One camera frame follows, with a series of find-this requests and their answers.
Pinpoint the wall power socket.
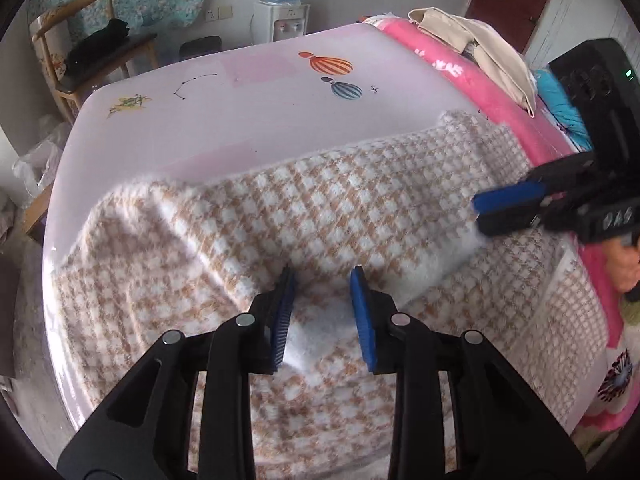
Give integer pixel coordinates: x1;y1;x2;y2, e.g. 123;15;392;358
204;6;233;22

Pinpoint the beige white houndstooth sweater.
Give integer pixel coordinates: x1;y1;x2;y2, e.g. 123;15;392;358
51;112;608;479

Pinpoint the black clothing on chair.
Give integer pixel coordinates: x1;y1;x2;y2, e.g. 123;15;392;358
65;18;129;73

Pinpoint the wooden armchair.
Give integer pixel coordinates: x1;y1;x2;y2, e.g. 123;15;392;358
32;0;160;124

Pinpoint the white plastic bag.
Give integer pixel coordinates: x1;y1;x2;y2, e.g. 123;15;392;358
12;115;72;200

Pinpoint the turquoise fluffy blanket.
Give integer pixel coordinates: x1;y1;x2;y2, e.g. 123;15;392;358
534;67;592;152

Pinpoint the cream folded garment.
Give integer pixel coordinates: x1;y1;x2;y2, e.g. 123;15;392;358
408;6;537;117

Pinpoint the small wooden stool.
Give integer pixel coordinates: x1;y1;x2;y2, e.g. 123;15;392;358
20;184;53;245

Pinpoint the bright pink floral blanket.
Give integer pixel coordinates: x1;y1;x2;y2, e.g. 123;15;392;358
365;15;639;432

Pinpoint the person's right hand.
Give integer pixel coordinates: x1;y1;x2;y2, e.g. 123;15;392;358
602;238;640;292

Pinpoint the white water dispenser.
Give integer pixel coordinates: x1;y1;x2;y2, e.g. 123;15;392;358
250;1;310;44

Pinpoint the pink bed sheet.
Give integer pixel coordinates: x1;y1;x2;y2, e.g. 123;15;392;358
41;22;586;436

